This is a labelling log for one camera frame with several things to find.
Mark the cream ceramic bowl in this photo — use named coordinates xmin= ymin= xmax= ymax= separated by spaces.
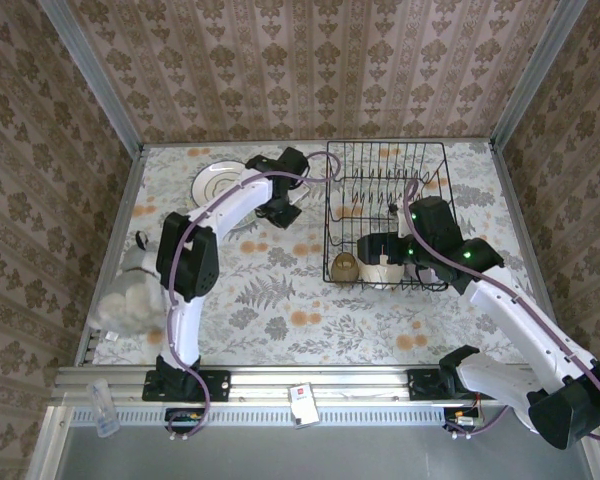
xmin=358 ymin=259 xmax=405 ymax=290

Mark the amber glass cup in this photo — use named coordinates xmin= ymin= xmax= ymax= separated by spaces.
xmin=331 ymin=252 xmax=360 ymax=284

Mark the black wire dish rack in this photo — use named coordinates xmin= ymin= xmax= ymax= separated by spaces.
xmin=322 ymin=141 xmax=451 ymax=292

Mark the white plate thin green rim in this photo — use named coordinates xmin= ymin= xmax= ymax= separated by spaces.
xmin=190 ymin=160 xmax=251 ymax=209

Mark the floral table cover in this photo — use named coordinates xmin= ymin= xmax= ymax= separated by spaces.
xmin=92 ymin=141 xmax=561 ymax=366

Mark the white card red logo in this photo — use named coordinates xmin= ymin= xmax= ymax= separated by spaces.
xmin=286 ymin=382 xmax=320 ymax=430

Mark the grey white plush toy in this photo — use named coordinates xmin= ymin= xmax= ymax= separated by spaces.
xmin=89 ymin=230 xmax=174 ymax=337

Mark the grey metal sheet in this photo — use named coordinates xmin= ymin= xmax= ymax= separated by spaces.
xmin=27 ymin=404 xmax=600 ymax=480

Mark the clear plastic bottle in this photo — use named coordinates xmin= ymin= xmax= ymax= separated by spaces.
xmin=88 ymin=378 xmax=121 ymax=440

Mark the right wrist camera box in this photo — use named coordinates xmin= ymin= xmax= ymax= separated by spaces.
xmin=394 ymin=207 xmax=414 ymax=244

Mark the aluminium table side rail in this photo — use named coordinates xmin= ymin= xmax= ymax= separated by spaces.
xmin=489 ymin=142 xmax=571 ymax=364
xmin=73 ymin=144 xmax=147 ymax=369

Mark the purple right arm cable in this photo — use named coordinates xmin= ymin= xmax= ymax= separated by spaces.
xmin=403 ymin=179 xmax=600 ymax=442

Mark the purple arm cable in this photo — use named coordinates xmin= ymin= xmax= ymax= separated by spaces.
xmin=403 ymin=179 xmax=600 ymax=442
xmin=164 ymin=151 xmax=344 ymax=441

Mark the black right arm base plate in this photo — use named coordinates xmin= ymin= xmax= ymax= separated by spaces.
xmin=407 ymin=368 xmax=481 ymax=401

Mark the slotted grey cable duct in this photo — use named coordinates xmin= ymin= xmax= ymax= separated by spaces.
xmin=69 ymin=405 xmax=526 ymax=426

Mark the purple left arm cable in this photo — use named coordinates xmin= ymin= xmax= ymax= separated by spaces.
xmin=164 ymin=151 xmax=344 ymax=441

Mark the aluminium mounting rail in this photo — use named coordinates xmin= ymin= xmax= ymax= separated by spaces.
xmin=49 ymin=364 xmax=594 ymax=405

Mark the aluminium frame post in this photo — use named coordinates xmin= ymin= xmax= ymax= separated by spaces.
xmin=35 ymin=0 xmax=147 ymax=154
xmin=489 ymin=0 xmax=589 ymax=147

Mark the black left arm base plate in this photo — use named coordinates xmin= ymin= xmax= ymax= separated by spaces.
xmin=142 ymin=369 xmax=232 ymax=403

